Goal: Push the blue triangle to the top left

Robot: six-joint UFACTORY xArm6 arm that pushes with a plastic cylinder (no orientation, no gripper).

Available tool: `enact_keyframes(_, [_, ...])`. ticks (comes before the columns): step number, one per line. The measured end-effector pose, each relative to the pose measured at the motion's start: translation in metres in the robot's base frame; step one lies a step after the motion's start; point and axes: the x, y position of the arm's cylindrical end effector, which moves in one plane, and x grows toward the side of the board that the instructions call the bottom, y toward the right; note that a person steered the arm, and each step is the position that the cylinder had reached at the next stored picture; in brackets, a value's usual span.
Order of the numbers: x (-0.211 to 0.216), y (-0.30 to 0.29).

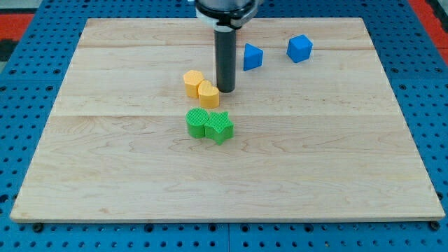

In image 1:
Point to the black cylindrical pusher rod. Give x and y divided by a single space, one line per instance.
225 56

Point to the blue triangle block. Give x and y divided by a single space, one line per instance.
253 57

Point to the yellow pentagon block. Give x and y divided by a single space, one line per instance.
192 80

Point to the yellow heart block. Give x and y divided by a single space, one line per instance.
209 95

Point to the blue cube block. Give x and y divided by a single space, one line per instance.
299 48

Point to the green cylinder block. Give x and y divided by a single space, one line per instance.
196 119

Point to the green star block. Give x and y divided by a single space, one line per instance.
219 127

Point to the wooden board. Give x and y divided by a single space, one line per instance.
322 140

